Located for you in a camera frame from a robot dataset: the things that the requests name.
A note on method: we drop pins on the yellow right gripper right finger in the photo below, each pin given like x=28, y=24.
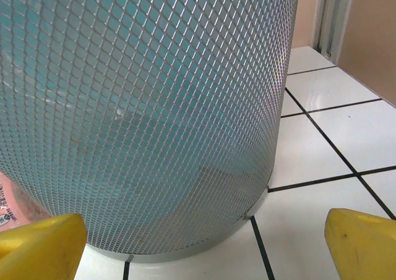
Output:
x=362, y=249

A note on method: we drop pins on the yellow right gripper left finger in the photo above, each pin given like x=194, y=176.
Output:
x=40, y=252

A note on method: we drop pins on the pink peach drink bottle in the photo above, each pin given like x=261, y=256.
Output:
x=18, y=202

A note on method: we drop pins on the blue plastic bin liner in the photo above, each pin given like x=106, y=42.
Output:
x=130, y=63

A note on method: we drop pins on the aluminium frame post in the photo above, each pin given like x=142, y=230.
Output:
x=335, y=17

